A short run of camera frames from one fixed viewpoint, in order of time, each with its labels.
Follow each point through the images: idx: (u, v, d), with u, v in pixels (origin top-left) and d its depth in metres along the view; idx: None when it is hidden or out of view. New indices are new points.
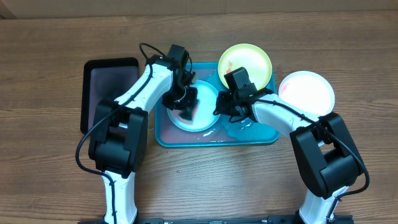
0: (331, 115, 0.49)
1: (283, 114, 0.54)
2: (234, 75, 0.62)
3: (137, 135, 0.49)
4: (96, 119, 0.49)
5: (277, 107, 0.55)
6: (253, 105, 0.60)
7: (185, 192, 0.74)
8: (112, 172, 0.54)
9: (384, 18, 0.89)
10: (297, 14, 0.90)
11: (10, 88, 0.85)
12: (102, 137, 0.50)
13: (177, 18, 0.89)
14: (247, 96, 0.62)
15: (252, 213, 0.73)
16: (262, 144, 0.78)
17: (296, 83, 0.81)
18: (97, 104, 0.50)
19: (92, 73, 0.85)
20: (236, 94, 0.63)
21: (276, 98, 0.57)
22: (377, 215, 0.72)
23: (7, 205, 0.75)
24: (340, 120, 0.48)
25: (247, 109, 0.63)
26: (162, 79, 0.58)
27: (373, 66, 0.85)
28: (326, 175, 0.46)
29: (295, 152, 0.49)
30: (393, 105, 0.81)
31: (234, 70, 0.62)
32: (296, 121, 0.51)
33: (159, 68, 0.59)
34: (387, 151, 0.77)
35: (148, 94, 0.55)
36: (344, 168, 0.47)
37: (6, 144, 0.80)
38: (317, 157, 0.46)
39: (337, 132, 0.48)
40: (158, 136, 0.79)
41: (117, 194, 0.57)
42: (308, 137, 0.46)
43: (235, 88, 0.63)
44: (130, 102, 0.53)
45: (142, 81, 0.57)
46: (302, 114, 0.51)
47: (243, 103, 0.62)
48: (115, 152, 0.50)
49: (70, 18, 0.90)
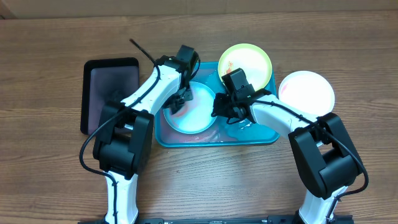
0: (329, 115, 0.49)
1: (282, 114, 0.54)
2: (232, 76, 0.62)
3: (142, 137, 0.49)
4: (102, 119, 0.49)
5: (275, 108, 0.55)
6: (250, 106, 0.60)
7: (185, 192, 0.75)
8: (115, 173, 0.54)
9: (384, 18, 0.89)
10: (297, 14, 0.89)
11: (10, 89, 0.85)
12: (107, 137, 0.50)
13: (177, 18, 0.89)
14: (245, 97, 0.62)
15: (252, 213, 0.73)
16: (262, 144, 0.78)
17: (296, 83, 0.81)
18: (105, 104, 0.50)
19: (92, 73, 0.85)
20: (234, 95, 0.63)
21: (275, 99, 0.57)
22: (377, 215, 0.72)
23: (7, 205, 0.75)
24: (337, 120, 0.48)
25: (245, 111, 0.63)
26: (170, 82, 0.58)
27: (373, 66, 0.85)
28: (325, 175, 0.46)
29: (293, 152, 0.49)
30: (393, 105, 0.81)
31: (233, 71, 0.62)
32: (295, 122, 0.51)
33: (168, 70, 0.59)
34: (388, 151, 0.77)
35: (155, 96, 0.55)
36: (343, 168, 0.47)
37: (6, 144, 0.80)
38: (316, 157, 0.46)
39: (336, 132, 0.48)
40: (158, 137, 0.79)
41: (120, 195, 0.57)
42: (307, 138, 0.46)
43: (232, 89, 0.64)
44: (137, 104, 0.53)
45: (150, 83, 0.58)
46: (300, 115, 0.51)
47: (240, 104, 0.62)
48: (120, 152, 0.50)
49: (70, 18, 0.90)
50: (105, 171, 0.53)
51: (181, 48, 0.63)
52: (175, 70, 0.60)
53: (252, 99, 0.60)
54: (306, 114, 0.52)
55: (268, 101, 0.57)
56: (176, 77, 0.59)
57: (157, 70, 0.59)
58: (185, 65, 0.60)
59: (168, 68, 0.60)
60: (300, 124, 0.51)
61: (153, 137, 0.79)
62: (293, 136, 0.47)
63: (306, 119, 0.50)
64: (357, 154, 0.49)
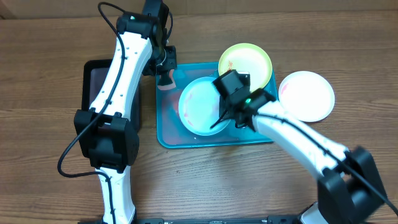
0: (359, 152, 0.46)
1: (301, 145, 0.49)
2: (225, 79, 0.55)
3: (120, 139, 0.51)
4: (78, 129, 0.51)
5: (286, 126, 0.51)
6: (254, 117, 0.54)
7: (185, 192, 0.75)
8: (107, 169, 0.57)
9: (384, 18, 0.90)
10: (297, 14, 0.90)
11: (10, 88, 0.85)
12: (89, 142, 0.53)
13: (177, 18, 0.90)
14: (240, 100, 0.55)
15: (252, 213, 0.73)
16: (263, 142, 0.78)
17: (296, 83, 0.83)
18: (75, 115, 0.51)
19: (92, 73, 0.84)
20: (229, 100, 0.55)
21: (279, 112, 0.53)
22: (377, 215, 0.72)
23: (7, 205, 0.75)
24: (370, 157, 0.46)
25: (243, 117, 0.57)
26: (137, 57, 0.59)
27: (373, 66, 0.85)
28: (353, 216, 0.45)
29: (320, 195, 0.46)
30: (393, 105, 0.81)
31: (224, 73, 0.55)
32: (319, 157, 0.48)
33: (130, 42, 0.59)
34: (388, 151, 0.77)
35: (124, 89, 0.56)
36: (369, 205, 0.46)
37: (6, 144, 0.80)
38: (346, 203, 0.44)
39: (365, 170, 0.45)
40: (159, 135, 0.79)
41: (114, 190, 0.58)
42: (338, 184, 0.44)
43: (226, 94, 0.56)
44: (107, 106, 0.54)
45: (115, 66, 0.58)
46: (326, 150, 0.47)
47: (237, 109, 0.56)
48: (107, 154, 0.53)
49: (70, 18, 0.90)
50: (97, 168, 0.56)
51: (145, 4, 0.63)
52: (140, 35, 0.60)
53: (254, 106, 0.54)
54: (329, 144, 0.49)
55: (272, 112, 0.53)
56: (143, 44, 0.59)
57: (119, 41, 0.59)
58: (153, 19, 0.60)
59: (132, 35, 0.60)
60: (326, 160, 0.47)
61: (153, 136, 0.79)
62: (324, 183, 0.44)
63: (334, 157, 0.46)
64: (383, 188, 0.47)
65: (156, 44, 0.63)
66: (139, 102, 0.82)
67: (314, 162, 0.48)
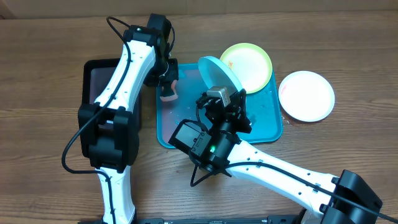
0: (344, 177, 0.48)
1: (287, 185, 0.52)
2: (179, 137, 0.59)
3: (124, 134, 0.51)
4: (81, 122, 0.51)
5: (263, 168, 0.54)
6: (227, 168, 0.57)
7: (185, 192, 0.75)
8: (107, 169, 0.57)
9: (384, 18, 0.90)
10: (297, 14, 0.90)
11: (10, 88, 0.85)
12: (91, 139, 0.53)
13: (177, 18, 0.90)
14: (204, 150, 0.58)
15: (252, 213, 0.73)
16: (265, 142, 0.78)
17: (296, 83, 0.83)
18: (79, 108, 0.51)
19: (92, 73, 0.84)
20: (191, 154, 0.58)
21: (250, 155, 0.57)
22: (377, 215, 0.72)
23: (7, 205, 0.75)
24: (356, 178, 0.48)
25: (212, 167, 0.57)
26: (142, 61, 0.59)
27: (374, 66, 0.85)
28: None
29: None
30: (393, 105, 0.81)
31: (176, 132, 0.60)
32: (311, 195, 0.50)
33: (136, 47, 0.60)
34: (388, 151, 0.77)
35: (129, 88, 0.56)
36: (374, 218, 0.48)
37: (6, 144, 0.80)
38: None
39: (357, 192, 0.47)
40: (161, 138, 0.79)
41: (114, 190, 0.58)
42: (339, 218, 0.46)
43: (188, 149, 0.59)
44: (112, 101, 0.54)
45: (121, 67, 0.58)
46: (316, 185, 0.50)
47: (204, 162, 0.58)
48: (108, 150, 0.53)
49: (70, 18, 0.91)
50: (96, 168, 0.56)
51: (150, 17, 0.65)
52: (145, 43, 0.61)
53: (219, 154, 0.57)
54: (314, 178, 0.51)
55: (244, 158, 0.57)
56: (148, 51, 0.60)
57: (126, 47, 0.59)
58: (157, 32, 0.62)
59: (138, 43, 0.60)
60: (319, 196, 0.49)
61: (153, 137, 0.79)
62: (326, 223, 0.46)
63: (326, 190, 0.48)
64: (376, 197, 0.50)
65: (160, 55, 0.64)
66: (139, 102, 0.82)
67: (309, 202, 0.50)
